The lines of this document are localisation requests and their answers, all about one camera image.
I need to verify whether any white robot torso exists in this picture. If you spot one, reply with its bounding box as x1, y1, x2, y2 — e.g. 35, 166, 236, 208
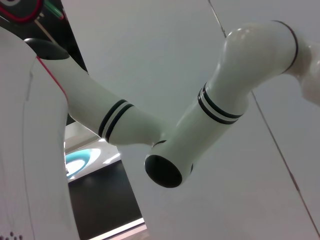
0, 24, 81, 240

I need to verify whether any teal oval ceiling lamp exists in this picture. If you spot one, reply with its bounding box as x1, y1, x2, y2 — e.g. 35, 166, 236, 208
65, 147, 121, 180

